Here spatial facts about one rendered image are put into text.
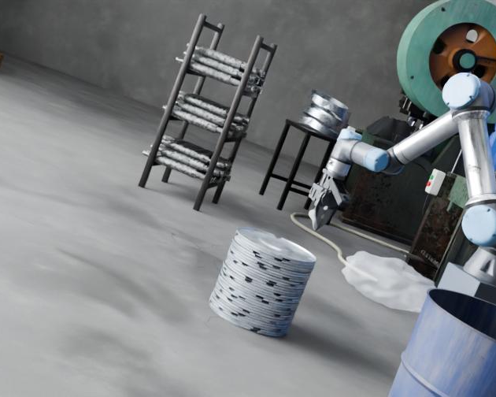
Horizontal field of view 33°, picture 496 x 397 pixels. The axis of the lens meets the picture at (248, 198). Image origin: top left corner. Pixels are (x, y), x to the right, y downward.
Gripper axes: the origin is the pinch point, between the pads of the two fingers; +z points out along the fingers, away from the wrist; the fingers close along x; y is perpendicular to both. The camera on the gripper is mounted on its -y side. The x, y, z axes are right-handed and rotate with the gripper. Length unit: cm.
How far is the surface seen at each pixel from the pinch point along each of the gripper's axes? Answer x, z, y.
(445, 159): -252, -30, 208
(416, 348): 43, 0, -102
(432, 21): -192, -111, 208
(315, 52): -335, -78, 534
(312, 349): -1.5, 36.6, -19.8
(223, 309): 27.5, 33.7, -4.5
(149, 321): 61, 37, -19
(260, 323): 18.0, 32.9, -13.6
